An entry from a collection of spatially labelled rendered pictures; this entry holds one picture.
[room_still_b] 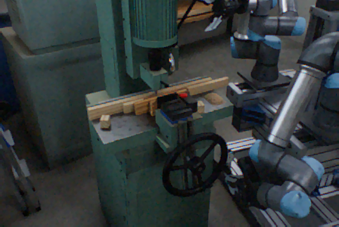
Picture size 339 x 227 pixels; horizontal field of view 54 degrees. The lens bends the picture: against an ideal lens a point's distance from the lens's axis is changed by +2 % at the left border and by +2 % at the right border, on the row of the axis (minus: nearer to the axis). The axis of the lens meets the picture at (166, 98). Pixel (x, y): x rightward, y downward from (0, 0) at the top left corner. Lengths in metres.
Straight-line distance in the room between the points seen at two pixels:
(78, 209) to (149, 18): 1.43
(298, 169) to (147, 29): 0.69
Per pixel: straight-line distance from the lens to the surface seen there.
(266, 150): 1.14
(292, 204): 1.04
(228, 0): 1.30
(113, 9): 1.42
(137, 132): 1.29
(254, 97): 1.91
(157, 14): 1.21
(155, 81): 1.34
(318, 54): 1.12
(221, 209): 2.22
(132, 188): 1.45
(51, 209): 2.32
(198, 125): 1.28
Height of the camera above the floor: 1.66
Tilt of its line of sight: 30 degrees down
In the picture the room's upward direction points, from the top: straight up
